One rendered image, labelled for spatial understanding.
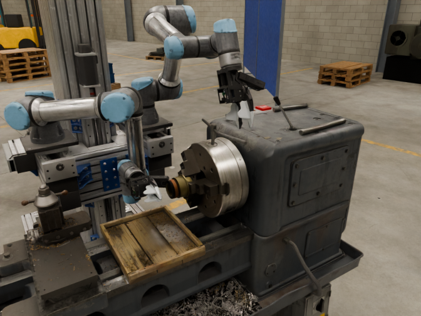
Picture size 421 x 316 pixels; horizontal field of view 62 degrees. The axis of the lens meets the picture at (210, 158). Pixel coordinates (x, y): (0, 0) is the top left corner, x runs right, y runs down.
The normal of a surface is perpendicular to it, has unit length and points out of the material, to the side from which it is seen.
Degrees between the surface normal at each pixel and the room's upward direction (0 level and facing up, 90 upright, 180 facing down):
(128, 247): 0
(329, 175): 90
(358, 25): 90
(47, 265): 0
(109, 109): 90
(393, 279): 0
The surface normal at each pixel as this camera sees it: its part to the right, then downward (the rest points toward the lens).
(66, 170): 0.55, 0.33
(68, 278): 0.00, -0.92
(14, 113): -0.22, 0.40
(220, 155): 0.29, -0.58
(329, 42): -0.75, 0.26
